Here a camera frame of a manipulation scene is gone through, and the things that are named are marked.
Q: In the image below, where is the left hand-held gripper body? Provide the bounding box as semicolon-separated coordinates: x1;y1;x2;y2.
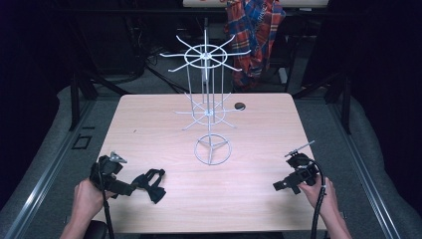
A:
89;151;128;193

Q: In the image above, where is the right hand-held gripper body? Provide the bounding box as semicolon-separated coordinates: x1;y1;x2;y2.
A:
284;139;320;187

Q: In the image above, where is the person's right hand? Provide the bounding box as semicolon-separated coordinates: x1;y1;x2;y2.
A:
298;174;336;217

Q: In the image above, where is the person's left hand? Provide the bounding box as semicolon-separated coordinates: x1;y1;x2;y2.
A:
73;177;116;221

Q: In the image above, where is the dark cloth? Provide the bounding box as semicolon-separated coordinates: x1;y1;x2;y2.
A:
81;220;109;239

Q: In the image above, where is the black metal stand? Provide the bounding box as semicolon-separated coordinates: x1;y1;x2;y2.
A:
68;70;131;132
292;70;353;135

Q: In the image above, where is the plaid red blue cloth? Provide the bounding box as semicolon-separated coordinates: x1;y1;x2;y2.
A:
224;0;287;92

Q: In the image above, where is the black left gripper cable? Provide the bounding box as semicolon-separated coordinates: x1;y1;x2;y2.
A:
98;162;115;239

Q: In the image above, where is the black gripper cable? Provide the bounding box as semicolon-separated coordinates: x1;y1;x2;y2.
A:
309;159;327;239
98;162;115;239

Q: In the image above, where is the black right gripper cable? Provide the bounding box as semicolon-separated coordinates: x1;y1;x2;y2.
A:
309;159;327;239

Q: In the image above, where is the aluminium floor rail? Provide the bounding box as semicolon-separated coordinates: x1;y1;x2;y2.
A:
326;99;403;239
2;99;98;239

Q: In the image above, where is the white wire display rack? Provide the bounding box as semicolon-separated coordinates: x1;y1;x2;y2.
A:
159;18;252;166

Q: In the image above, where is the black floor cable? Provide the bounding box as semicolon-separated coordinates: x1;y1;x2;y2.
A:
144;61;188;95

